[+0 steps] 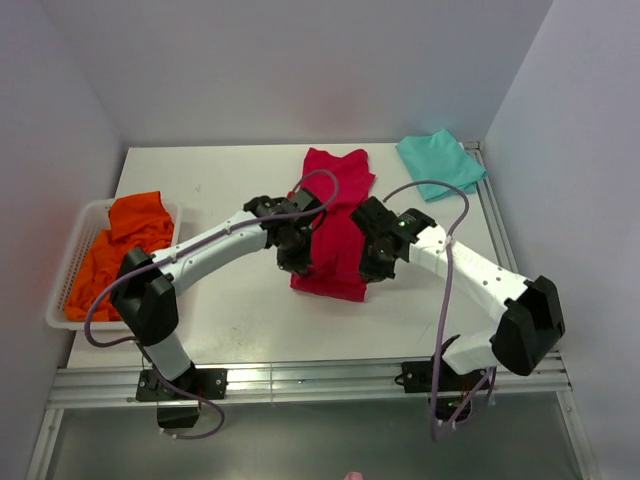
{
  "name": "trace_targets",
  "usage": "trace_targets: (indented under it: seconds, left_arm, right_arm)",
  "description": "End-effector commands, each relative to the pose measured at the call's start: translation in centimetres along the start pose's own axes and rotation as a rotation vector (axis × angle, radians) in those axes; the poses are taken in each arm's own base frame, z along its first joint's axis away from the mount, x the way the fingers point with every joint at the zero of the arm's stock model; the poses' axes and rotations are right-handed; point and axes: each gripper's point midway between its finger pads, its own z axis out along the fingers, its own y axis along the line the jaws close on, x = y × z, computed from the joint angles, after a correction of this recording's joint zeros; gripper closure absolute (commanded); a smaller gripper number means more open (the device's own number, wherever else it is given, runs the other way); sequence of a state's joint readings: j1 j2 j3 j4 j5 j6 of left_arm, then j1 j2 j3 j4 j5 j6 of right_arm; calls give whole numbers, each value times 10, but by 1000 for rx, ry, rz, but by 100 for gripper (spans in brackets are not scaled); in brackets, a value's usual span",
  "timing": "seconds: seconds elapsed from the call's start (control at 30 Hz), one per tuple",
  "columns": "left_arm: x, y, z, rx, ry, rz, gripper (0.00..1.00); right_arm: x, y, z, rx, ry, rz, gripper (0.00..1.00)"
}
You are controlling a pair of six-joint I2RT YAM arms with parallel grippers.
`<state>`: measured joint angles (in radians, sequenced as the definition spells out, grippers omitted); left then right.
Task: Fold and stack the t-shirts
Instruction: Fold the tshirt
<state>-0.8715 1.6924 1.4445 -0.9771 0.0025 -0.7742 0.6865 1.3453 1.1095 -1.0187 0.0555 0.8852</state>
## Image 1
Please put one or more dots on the pink object at bottom edge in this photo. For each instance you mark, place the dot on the pink object at bottom edge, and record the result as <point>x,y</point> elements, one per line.
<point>354,476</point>

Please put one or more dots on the aluminium right side rail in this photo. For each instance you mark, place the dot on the aluminium right side rail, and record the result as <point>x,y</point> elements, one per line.
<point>500,230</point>

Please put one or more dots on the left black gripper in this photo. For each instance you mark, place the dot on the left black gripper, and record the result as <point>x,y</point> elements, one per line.
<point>301,263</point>

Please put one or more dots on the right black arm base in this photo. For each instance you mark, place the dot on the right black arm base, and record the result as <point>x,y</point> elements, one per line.
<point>416,377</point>

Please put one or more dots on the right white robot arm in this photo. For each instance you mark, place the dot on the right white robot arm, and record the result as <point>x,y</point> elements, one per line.
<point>526,314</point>

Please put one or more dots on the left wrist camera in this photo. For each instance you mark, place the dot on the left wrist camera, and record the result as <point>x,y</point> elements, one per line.
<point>295,207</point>

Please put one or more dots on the aluminium rail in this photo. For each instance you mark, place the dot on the aluminium rail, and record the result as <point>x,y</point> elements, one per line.
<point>282,382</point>
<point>500,230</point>

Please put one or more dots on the orange t shirt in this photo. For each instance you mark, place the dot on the orange t shirt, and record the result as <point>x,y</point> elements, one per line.
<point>138,220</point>

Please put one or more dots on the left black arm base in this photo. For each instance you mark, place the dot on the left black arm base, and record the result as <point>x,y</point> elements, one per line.
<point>180,390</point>

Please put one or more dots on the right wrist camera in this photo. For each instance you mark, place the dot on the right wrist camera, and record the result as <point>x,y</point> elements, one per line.
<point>377,223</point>

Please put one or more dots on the crimson red t shirt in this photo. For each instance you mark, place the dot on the crimson red t shirt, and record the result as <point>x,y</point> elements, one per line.
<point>337,244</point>

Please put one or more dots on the aluminium front rail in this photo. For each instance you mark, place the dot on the aluminium front rail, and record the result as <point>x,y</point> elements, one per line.
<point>282,382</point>

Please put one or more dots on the white plastic basket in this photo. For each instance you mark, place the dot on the white plastic basket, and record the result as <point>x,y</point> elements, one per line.
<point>92,219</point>

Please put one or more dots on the teal folded t shirt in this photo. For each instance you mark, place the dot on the teal folded t shirt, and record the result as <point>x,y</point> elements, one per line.
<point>440,157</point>

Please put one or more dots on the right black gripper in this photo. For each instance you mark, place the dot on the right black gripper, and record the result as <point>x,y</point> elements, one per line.
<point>370,272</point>

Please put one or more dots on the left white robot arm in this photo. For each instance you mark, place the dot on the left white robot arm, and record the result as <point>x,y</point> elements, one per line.
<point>147,286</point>

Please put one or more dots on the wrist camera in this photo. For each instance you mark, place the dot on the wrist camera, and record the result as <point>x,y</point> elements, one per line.
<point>295,207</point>
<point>377,223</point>

